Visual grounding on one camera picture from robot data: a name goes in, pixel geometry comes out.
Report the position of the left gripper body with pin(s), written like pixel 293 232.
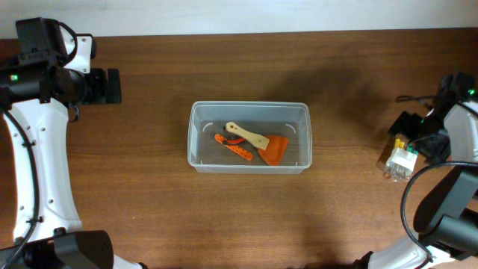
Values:
pixel 97 88

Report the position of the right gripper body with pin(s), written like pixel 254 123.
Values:
pixel 413 127

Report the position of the clear case of screwdriver bits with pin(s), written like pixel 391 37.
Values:
pixel 401 163

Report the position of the clear plastic container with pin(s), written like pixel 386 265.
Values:
pixel 287 119

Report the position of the orange scraper wooden handle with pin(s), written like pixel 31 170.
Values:
pixel 271 148

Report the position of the orange handled pliers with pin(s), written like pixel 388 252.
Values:
pixel 233 140

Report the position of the orange socket holder strip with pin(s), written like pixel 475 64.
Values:
pixel 235 148

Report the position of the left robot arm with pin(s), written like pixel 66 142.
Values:
pixel 42 89

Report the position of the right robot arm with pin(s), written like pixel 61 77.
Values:
pixel 444 229

